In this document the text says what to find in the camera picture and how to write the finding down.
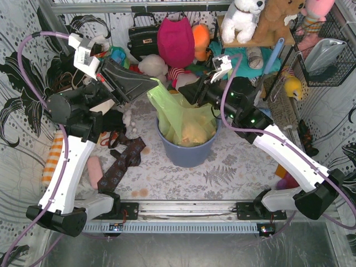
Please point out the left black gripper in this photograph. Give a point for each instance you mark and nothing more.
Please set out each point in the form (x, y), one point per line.
(110, 84)

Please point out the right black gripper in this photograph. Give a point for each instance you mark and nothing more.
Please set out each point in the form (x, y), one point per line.
(202, 90)

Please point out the green plastic trash bag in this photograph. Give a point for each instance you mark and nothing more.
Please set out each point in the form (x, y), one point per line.
(181, 123)

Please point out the blue trash bin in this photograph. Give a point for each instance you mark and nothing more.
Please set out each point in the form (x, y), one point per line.
(187, 157)

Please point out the blue lint roller mop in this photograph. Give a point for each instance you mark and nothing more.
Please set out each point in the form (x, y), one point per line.
(267, 68)

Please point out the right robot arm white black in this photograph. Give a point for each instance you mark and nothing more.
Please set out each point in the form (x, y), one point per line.
(313, 194)

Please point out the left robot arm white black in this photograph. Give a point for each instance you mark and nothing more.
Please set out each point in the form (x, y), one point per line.
(75, 111)

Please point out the cream canvas tote bag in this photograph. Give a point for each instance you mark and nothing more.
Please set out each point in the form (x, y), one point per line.
(103, 104)

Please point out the pink white pig plush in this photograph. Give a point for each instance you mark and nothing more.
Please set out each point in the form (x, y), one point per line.
(181, 77)

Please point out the white sheep plush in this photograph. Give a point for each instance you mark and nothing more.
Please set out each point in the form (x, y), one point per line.
(153, 65)

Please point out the colourful printed cloth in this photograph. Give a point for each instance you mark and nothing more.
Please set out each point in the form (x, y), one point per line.
(117, 54)

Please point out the black leather handbag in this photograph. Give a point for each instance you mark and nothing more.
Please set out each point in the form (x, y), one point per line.
(143, 40)

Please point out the magenta felt hat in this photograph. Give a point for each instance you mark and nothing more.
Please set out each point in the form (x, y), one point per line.
(176, 43)

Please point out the orange plush toy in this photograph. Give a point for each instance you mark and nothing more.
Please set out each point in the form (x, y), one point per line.
(201, 36)

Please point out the dark floral necktie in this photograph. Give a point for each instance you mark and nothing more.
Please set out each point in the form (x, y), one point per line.
(127, 153)

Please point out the white dog plush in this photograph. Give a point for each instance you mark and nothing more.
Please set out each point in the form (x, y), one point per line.
(240, 21)

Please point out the pink sponge roll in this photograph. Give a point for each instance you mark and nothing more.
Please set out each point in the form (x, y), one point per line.
(95, 172)

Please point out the orange checked towel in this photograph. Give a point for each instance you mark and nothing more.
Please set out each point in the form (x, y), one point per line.
(53, 158)

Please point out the yellow duck plush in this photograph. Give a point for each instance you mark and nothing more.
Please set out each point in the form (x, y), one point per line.
(292, 85)

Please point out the brown teddy bear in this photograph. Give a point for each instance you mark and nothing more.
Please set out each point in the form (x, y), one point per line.
(275, 18)

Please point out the silver foil pouch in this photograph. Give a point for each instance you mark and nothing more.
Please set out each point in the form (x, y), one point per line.
(324, 53)

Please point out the pink plush toy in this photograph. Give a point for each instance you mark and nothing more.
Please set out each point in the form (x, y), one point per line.
(314, 13)

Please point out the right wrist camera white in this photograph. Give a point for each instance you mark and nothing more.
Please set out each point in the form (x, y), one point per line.
(222, 66)

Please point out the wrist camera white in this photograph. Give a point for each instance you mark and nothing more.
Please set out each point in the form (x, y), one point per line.
(222, 66)
(83, 60)

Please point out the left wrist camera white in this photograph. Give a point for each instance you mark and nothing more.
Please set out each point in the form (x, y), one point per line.
(83, 60)

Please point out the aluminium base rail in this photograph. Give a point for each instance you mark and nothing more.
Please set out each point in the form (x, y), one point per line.
(171, 217)

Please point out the black wire basket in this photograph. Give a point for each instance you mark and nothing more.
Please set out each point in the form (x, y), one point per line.
(337, 72)

